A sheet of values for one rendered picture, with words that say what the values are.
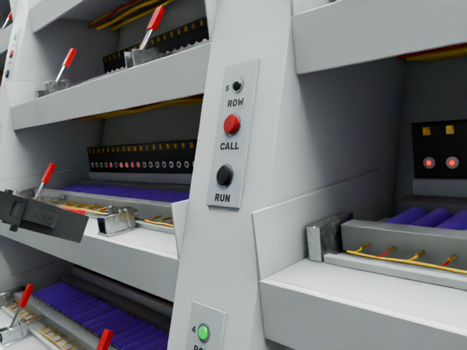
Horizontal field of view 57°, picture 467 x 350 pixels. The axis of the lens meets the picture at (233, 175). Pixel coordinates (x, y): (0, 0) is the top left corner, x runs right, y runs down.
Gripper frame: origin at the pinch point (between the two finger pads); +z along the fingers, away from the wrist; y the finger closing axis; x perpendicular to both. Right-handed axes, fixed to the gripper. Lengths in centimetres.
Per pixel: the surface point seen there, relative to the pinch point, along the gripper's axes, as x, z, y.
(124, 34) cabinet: 45, 18, -42
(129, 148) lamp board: 16.5, 18.7, -23.3
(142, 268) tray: -2.2, 7.0, 9.4
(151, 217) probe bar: 3.7, 11.9, 0.7
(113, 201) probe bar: 5.1, 11.3, -8.8
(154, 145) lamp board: 16.8, 18.5, -15.1
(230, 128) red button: 10.7, 3.4, 20.9
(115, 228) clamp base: 1.1, 7.5, 1.0
